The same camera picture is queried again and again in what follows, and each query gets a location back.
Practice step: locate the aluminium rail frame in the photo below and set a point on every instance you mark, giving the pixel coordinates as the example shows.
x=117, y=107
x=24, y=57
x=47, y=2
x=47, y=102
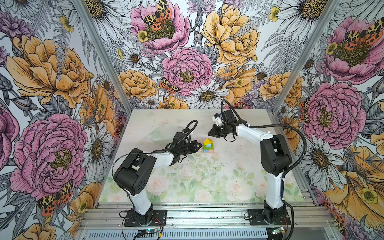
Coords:
x=209, y=215

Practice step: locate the green wood block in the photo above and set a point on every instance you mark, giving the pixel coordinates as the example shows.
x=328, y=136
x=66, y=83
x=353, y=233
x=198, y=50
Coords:
x=212, y=148

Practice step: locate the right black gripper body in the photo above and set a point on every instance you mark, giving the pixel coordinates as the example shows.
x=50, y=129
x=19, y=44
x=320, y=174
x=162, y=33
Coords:
x=220, y=131

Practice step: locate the corner aluminium post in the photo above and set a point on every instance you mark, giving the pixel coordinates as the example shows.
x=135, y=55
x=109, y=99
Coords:
x=95, y=37
x=323, y=22

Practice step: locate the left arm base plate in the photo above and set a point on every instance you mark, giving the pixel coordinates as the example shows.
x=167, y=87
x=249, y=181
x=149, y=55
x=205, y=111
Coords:
x=154, y=218

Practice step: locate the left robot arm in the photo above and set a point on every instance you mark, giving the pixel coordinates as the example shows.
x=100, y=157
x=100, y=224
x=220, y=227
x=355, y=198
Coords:
x=134, y=173

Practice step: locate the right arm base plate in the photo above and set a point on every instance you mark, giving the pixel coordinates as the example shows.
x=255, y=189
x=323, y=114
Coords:
x=257, y=217

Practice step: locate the left corner aluminium post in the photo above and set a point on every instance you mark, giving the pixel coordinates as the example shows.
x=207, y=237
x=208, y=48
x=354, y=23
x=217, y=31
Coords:
x=95, y=37

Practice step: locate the right corner aluminium post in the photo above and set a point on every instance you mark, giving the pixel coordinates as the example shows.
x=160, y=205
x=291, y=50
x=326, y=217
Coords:
x=323, y=22

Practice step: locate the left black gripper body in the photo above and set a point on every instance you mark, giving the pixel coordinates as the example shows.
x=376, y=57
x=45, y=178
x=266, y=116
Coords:
x=188, y=148

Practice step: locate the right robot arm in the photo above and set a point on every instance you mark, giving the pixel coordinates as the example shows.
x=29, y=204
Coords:
x=275, y=158

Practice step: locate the vented metal grille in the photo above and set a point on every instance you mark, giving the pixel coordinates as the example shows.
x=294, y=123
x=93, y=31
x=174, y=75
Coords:
x=181, y=234

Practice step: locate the yellow wood block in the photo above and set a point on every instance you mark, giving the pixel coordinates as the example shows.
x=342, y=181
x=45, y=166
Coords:
x=208, y=142

